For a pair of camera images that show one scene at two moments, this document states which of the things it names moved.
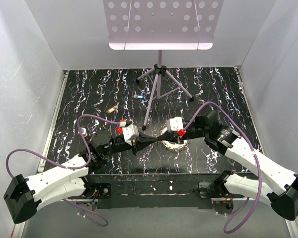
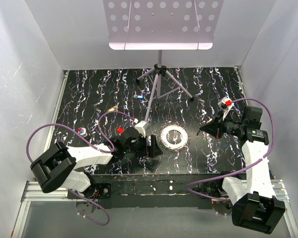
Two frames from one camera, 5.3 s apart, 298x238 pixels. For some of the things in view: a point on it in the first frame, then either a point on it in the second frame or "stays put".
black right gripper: [170, 137] -> [215, 129]
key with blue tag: [138, 96] stays put
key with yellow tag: [113, 108] stays put
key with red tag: [119, 130] stays put
